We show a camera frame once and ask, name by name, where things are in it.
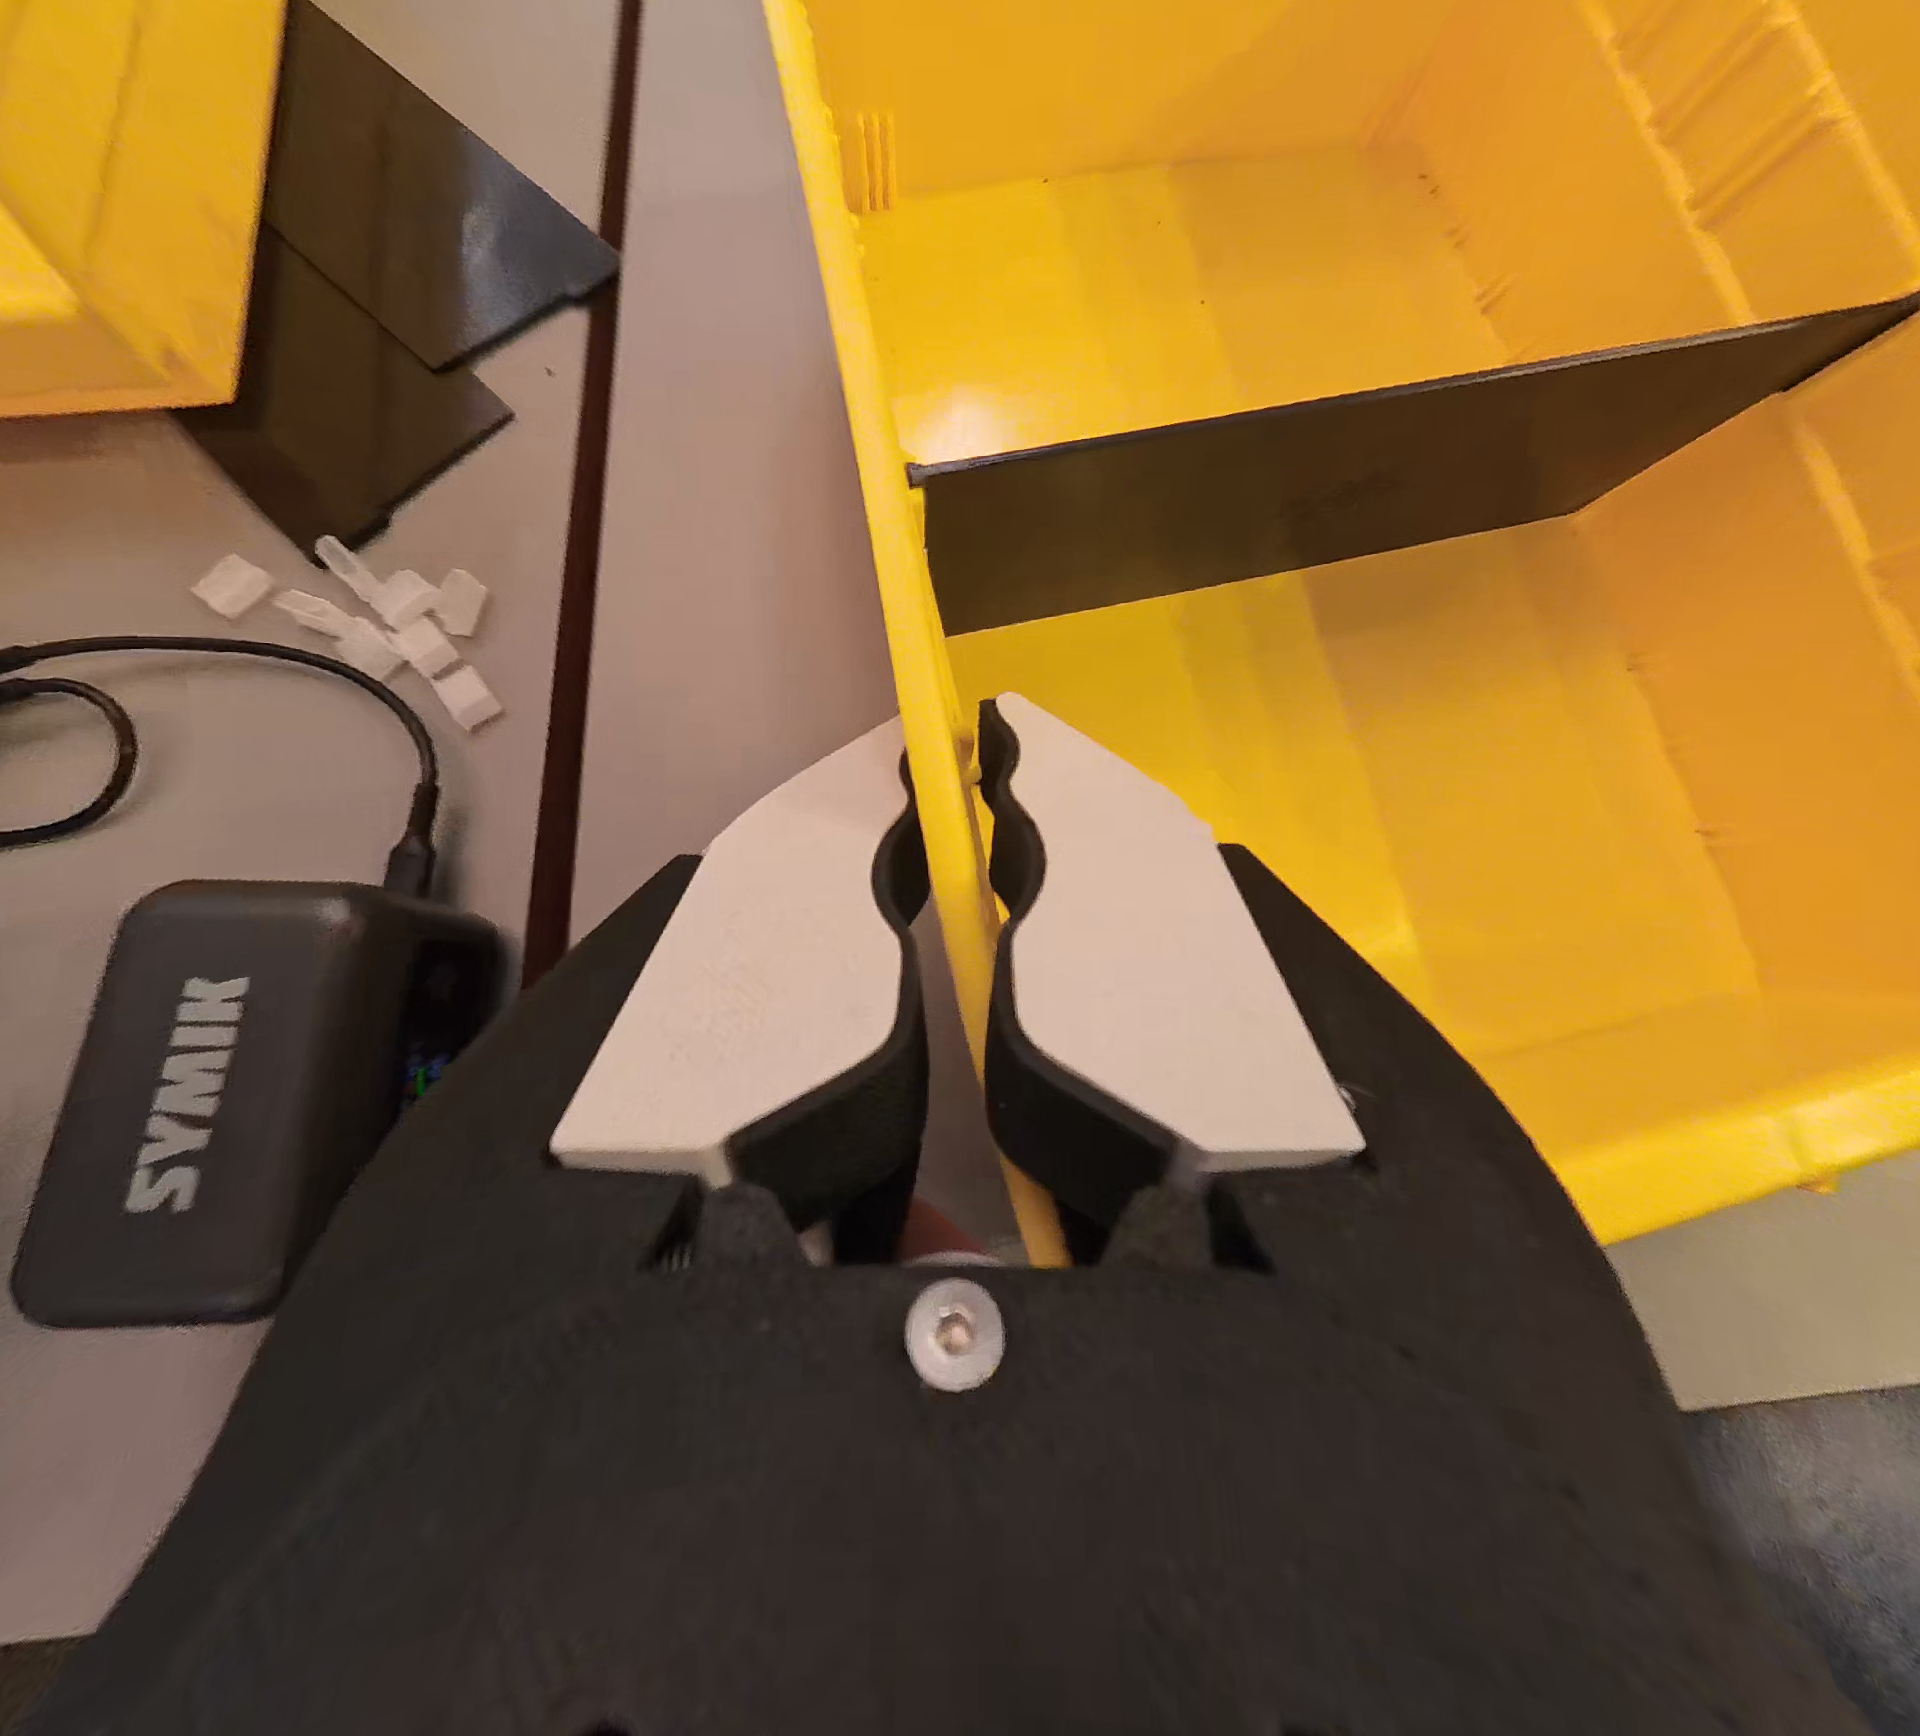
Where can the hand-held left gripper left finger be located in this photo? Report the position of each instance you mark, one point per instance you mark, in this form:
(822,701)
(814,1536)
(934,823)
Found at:
(750,1002)

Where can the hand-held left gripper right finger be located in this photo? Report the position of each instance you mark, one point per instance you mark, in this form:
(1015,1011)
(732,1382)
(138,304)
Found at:
(1170,1002)

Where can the yellow plastic bin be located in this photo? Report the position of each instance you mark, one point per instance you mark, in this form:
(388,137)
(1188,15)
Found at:
(1200,10)
(135,116)

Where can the pile of white plastic clips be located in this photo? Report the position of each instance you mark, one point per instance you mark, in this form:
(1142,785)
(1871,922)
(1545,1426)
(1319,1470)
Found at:
(419,642)

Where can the black bin divider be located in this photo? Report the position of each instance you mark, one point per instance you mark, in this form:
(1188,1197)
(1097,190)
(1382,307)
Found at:
(1275,505)
(375,267)

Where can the black battery pack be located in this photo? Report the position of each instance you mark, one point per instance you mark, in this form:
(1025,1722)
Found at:
(152,1090)

